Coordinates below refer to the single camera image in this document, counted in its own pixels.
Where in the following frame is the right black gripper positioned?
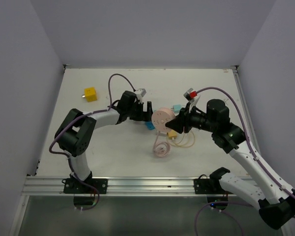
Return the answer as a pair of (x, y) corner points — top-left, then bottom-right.
(166, 102), (217, 134)

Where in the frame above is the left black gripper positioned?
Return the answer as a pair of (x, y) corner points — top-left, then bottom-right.
(127, 100), (155, 121)

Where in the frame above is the yellow small plug adapter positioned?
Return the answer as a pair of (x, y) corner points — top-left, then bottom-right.
(167, 130), (177, 140)

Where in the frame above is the pink round socket base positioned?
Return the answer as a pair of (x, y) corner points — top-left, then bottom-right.
(151, 108), (175, 136)

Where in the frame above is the light blue plug adapter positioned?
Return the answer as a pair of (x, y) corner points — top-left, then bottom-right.
(172, 104), (182, 113)

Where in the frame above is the pink cable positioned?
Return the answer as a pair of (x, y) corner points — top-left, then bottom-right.
(152, 130), (172, 158)

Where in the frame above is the yellow cube socket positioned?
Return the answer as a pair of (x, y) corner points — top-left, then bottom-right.
(82, 87), (97, 102)

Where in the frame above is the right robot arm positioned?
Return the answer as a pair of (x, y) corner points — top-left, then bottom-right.
(165, 99), (295, 230)

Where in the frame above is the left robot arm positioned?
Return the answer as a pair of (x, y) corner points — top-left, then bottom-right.
(49, 88), (153, 193)

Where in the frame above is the yellow coiled cable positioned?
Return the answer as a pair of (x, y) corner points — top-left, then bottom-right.
(172, 131), (195, 148)

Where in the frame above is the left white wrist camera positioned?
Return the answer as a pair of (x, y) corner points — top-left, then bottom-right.
(134, 88), (146, 103)

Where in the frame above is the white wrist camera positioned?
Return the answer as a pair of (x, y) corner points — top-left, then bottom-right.
(134, 88), (146, 103)
(183, 88), (201, 112)

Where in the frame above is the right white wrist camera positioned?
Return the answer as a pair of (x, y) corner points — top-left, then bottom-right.
(183, 88), (201, 112)

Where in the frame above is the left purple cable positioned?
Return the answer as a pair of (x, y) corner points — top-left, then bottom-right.
(49, 73), (137, 212)

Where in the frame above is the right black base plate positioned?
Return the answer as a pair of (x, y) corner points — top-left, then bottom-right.
(193, 174), (232, 195)

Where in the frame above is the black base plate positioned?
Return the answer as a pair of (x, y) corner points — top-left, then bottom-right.
(193, 174), (232, 195)
(61, 177), (108, 194)

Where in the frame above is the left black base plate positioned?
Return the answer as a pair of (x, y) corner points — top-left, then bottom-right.
(61, 177), (108, 194)

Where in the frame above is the aluminium mounting rail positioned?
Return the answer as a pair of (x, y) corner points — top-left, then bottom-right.
(21, 176), (226, 197)

